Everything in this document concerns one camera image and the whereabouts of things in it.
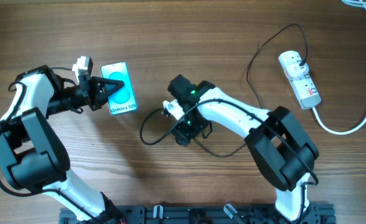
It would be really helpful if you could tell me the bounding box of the black charger cable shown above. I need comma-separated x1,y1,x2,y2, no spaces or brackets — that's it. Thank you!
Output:
194,23,309,158

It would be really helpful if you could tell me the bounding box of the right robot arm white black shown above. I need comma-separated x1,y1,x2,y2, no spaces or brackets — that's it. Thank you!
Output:
163,75,319,223

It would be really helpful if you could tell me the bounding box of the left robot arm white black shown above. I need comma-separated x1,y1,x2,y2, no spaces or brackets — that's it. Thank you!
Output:
0,65,124,223

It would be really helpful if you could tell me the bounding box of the white charger plug adapter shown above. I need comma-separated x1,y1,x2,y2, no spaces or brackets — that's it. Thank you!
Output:
286,62,309,80

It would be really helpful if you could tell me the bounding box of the white power strip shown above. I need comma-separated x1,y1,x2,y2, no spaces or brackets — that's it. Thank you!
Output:
278,50,321,110

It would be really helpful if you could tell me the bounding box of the black mounting rail base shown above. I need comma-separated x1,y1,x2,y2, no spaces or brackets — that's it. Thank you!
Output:
59,203,337,224

